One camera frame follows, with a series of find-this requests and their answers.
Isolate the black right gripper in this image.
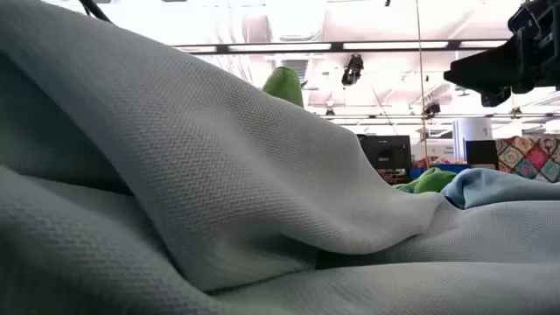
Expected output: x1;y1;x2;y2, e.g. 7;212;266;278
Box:
444;0;560;108

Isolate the light blue microfiber towel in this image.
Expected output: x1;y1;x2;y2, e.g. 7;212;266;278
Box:
0;0;560;315
440;168;560;210

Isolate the green microfiber towel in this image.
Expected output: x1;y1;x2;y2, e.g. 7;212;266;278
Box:
392;167;459;194
261;66;305;109

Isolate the white cylinder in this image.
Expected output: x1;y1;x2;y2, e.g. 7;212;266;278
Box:
452;116;494;163

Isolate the black box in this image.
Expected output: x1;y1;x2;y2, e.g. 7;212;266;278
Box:
464;139;500;170

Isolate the colourful patchwork quilt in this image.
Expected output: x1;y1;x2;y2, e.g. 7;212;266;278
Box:
494;135;560;184

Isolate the blue bin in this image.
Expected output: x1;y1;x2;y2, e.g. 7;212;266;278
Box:
409;162;472;180

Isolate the black monitor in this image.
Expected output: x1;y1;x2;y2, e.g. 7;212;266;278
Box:
356;134;413;172

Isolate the black overhead camera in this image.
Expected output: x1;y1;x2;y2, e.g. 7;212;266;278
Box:
340;52;365;88

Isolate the black metal table frame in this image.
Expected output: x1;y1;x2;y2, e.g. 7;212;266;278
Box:
172;38;511;56

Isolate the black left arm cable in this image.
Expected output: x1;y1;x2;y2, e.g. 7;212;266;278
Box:
78;0;113;24

